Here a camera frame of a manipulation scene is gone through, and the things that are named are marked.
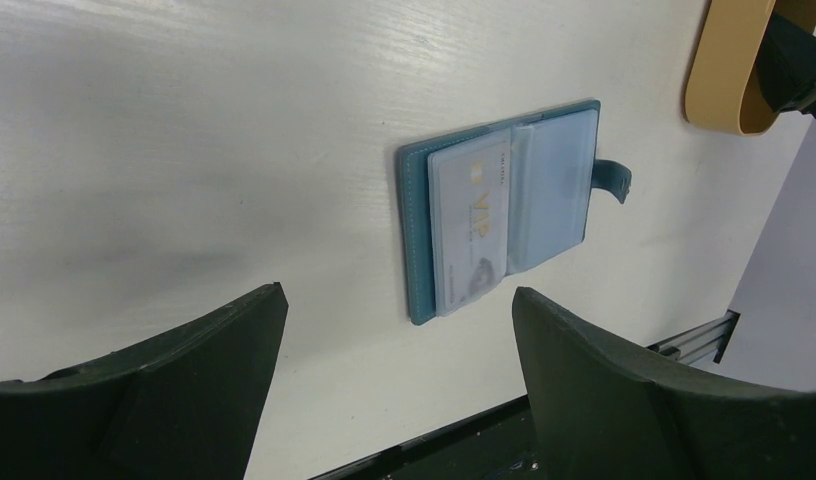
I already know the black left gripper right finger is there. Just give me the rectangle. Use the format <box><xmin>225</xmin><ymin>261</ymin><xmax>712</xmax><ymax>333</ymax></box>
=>
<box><xmin>512</xmin><ymin>287</ymin><xmax>816</xmax><ymax>479</ymax></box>

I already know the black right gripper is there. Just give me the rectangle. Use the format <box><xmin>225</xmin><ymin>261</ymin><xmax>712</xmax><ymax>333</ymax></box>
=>
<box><xmin>755</xmin><ymin>13</ymin><xmax>816</xmax><ymax>118</ymax></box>

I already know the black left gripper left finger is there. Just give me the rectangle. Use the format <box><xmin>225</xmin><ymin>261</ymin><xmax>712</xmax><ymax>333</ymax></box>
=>
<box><xmin>0</xmin><ymin>283</ymin><xmax>288</xmax><ymax>479</ymax></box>

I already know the blue leather card holder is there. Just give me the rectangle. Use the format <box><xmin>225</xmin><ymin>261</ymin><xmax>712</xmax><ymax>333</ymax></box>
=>
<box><xmin>395</xmin><ymin>99</ymin><xmax>632</xmax><ymax>326</ymax></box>

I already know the grey credit card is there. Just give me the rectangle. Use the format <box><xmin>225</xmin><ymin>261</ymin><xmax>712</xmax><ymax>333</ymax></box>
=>
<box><xmin>429</xmin><ymin>138</ymin><xmax>510</xmax><ymax>316</ymax></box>

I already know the yellow oval tray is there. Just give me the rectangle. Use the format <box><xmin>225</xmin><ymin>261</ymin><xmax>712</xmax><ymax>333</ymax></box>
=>
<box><xmin>683</xmin><ymin>0</ymin><xmax>816</xmax><ymax>136</ymax></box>

